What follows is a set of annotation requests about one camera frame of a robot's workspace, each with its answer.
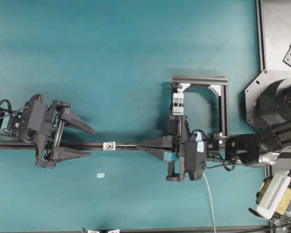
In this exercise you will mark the small pale tape patch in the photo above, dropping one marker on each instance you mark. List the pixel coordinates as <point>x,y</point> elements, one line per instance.
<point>100,175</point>

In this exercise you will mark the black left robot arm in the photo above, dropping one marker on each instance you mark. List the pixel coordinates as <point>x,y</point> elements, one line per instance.
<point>10,120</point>

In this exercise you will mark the black vertical edge rail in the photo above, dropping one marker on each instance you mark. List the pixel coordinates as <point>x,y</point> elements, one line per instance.
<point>261,36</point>

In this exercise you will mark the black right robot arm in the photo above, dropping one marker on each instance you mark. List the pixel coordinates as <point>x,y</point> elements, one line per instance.
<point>273,109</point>

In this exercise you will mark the black bottom edge rail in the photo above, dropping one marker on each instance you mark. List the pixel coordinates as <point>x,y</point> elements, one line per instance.
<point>223,229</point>

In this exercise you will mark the black aluminium frame stand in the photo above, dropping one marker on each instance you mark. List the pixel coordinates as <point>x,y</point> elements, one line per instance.
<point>205,101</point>

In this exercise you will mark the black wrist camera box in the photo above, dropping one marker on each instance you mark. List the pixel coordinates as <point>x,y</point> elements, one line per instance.
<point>195,154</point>

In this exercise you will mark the white ribbed power adapter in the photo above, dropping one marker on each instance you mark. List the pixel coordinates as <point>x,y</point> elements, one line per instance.
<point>275,196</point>

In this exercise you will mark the white wire clamp block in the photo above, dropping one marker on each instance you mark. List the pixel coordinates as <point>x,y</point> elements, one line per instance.
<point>177,104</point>

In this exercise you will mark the long black aluminium rail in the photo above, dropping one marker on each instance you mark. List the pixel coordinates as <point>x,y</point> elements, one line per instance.
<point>20,145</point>

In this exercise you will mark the silver bracket with hole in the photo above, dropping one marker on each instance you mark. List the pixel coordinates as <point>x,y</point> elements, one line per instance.
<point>109,146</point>

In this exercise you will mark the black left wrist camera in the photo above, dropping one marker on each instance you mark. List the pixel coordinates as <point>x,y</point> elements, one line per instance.
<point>32,120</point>

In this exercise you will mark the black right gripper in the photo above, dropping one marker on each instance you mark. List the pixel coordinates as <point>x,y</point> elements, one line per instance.
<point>180,133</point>

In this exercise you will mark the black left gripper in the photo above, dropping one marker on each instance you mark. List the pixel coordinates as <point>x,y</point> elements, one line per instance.
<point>48,138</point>

